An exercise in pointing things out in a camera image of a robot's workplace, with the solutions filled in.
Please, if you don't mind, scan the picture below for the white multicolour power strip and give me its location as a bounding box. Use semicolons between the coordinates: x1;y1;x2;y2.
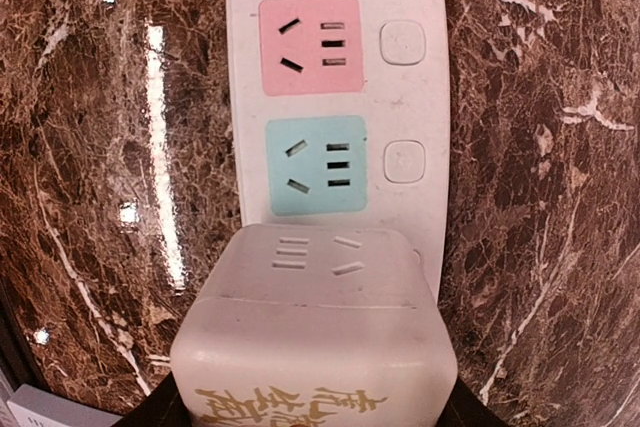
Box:
226;0;450;292

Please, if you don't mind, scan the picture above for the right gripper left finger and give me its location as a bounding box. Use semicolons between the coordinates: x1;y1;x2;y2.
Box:
114;374;191;427

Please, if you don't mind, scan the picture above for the light blue power strip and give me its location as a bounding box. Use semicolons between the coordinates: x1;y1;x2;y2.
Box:
7;384;121;427

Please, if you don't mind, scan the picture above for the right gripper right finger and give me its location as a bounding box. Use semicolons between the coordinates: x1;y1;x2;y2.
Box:
439;377;508;427

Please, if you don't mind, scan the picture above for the white cube socket adapter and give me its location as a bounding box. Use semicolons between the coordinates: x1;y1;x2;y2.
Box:
170;224;458;426

